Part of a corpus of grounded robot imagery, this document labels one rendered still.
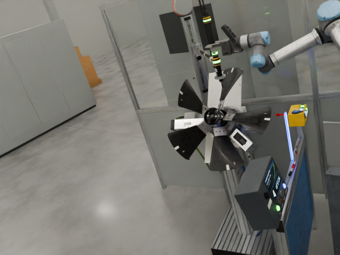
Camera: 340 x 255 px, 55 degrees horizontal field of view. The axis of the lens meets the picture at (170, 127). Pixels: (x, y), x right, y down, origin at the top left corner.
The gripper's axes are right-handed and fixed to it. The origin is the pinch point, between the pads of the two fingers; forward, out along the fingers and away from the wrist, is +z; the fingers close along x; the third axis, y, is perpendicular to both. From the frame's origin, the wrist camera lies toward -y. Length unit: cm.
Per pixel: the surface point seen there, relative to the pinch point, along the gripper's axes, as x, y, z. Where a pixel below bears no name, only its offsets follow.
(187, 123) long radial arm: 7, 55, 33
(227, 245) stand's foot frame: -6, 159, 20
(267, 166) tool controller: -66, 41, -42
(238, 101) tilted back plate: 27, 49, -1
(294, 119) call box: 21, 63, -38
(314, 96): 70, 68, -46
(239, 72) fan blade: 13.5, 23.7, -10.3
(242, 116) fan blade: -0.9, 48.0, -11.6
